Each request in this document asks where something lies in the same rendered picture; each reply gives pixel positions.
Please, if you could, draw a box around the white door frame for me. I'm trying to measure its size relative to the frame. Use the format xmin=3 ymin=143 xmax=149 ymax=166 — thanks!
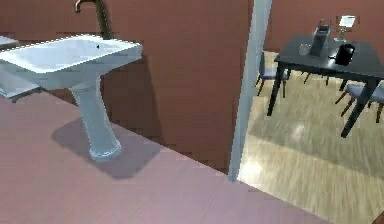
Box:
xmin=227 ymin=0 xmax=273 ymax=183

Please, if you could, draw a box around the white pedestal sink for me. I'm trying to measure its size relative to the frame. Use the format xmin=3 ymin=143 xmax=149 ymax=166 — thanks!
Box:
xmin=0 ymin=34 xmax=144 ymax=163

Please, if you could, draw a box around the black mug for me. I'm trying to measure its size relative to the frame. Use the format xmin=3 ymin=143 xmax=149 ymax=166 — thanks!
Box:
xmin=328 ymin=42 xmax=356 ymax=67

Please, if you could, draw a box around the black dining table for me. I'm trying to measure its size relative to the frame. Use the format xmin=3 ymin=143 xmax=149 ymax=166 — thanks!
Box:
xmin=266 ymin=34 xmax=384 ymax=139

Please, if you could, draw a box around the brass sink faucet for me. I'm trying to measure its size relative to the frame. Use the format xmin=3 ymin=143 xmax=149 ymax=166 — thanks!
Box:
xmin=73 ymin=0 xmax=114 ymax=40

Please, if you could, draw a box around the white shade table lamp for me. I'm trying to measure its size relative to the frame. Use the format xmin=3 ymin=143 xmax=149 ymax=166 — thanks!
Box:
xmin=334 ymin=14 xmax=357 ymax=43

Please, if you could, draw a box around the grey cushioned dining chair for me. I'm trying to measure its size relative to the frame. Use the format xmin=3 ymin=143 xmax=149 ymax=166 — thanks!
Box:
xmin=255 ymin=51 xmax=292 ymax=99
xmin=334 ymin=83 xmax=384 ymax=124

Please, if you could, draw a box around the small clear glass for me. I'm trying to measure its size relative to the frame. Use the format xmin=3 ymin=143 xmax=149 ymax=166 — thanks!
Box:
xmin=298 ymin=43 xmax=311 ymax=57

